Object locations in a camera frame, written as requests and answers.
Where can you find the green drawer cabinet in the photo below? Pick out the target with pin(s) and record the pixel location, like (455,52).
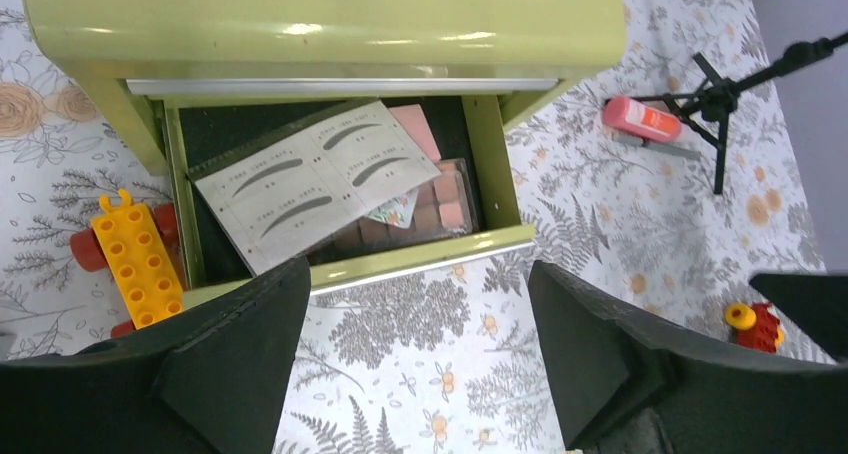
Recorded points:
(183,81)

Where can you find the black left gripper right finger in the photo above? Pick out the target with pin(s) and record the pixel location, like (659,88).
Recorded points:
(624,380)

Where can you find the pink lotion bottle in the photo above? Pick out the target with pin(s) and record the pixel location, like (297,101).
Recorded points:
(636,118)

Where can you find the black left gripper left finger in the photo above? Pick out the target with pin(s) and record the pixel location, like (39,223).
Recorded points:
(212,379)

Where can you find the red yellow green toy blocks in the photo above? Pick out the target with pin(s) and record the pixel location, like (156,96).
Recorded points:
(755,326)

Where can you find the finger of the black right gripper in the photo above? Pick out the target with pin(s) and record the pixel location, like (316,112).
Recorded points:
(816,303)

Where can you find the pink square compact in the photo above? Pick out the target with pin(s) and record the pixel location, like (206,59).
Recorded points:
(413,120)

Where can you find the yellow toy car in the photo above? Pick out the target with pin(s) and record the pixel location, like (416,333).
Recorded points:
(135,243)

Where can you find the white cream tube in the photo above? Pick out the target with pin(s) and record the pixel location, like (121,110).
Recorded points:
(396,212)

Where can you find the black tripod stand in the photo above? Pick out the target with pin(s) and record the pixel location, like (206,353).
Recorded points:
(707,110)

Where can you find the brown long eyeshadow palette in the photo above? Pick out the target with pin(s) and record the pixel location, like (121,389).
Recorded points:
(445,209)

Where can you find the white eyebrow stencil card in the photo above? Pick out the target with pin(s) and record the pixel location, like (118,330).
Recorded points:
(281,194)

